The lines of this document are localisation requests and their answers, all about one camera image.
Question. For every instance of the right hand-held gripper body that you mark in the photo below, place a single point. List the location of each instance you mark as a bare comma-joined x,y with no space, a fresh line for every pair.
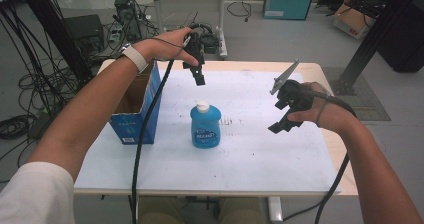
296,95

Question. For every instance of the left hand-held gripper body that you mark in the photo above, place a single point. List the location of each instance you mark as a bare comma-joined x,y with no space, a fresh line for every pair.
196,47

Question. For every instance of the blue liquid soap bottle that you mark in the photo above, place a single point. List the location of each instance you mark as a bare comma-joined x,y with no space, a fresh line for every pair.
205,127

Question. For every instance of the blue cardboard box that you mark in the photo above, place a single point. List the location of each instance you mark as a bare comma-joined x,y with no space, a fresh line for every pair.
133,127

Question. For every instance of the person's left hand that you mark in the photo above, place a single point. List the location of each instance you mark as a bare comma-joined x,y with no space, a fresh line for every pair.
165,47

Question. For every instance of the person's right hand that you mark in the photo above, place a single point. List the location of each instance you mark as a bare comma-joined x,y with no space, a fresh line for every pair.
333,115

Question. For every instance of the white table mat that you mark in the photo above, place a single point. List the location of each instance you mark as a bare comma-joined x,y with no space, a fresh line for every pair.
250,157

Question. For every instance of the white wristwatch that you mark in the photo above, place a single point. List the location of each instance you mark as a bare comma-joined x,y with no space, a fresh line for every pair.
135,58

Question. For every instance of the grey floor mat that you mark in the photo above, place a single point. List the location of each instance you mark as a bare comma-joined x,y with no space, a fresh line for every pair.
363,97

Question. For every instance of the black computer tower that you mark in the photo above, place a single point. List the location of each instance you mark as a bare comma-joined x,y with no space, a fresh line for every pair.
128,17

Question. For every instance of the white table leg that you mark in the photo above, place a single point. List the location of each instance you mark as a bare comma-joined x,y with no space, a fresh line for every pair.
275,210

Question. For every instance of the brown cardboard box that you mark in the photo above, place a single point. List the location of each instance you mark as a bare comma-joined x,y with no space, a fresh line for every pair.
351,22

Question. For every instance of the black metal stand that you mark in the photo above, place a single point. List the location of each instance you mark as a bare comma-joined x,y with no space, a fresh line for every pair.
373,40

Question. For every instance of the teal cabinet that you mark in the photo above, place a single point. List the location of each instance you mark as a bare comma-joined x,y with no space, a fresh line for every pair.
288,0

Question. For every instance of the person's right leg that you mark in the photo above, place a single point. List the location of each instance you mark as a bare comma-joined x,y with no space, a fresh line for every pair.
241,212

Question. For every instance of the person's leg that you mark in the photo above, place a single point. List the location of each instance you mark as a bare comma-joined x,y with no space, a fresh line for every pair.
160,212
241,212

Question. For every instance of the black equipment box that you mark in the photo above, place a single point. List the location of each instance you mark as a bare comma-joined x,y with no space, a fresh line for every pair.
83,30

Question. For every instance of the black cabinet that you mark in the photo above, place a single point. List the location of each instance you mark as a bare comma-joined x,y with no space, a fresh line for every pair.
403,40

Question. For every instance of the person's left leg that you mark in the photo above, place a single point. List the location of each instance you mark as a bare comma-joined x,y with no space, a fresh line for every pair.
160,212

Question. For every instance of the person's white shirt sleeve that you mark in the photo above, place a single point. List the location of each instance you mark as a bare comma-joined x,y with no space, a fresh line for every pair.
33,194

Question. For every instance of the black metal post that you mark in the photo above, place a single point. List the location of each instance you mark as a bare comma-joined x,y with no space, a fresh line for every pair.
53,27

